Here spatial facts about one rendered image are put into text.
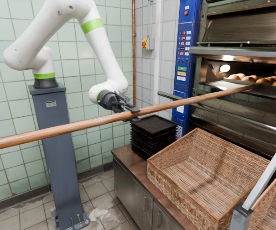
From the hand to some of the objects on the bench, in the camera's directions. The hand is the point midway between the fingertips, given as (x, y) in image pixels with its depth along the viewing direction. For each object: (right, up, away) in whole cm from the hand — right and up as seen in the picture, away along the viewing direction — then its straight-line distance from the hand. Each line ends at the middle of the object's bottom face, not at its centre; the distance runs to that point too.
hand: (132, 113), depth 73 cm
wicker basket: (+43, -48, +46) cm, 79 cm away
